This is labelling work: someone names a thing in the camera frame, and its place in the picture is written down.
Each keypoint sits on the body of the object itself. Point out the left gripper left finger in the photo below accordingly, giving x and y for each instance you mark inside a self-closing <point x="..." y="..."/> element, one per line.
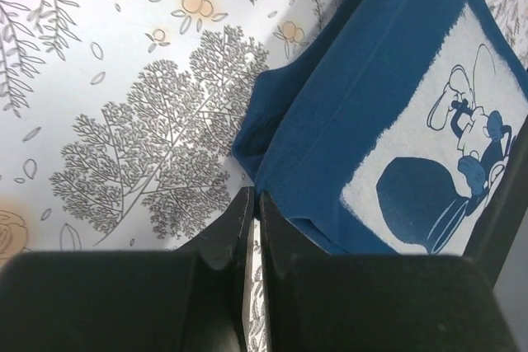
<point x="189" y="299"/>

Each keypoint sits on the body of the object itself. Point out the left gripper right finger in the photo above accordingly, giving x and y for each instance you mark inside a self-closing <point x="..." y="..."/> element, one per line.
<point x="319" y="302"/>

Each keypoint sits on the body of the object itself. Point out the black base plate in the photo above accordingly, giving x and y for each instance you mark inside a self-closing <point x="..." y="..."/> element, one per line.
<point x="503" y="212"/>

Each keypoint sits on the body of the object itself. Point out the blue t shirt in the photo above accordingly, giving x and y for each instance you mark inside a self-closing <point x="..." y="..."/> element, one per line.
<point x="392" y="131"/>

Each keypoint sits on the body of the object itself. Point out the floral table cloth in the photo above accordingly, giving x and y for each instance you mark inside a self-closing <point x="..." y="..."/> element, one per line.
<point x="118" y="119"/>

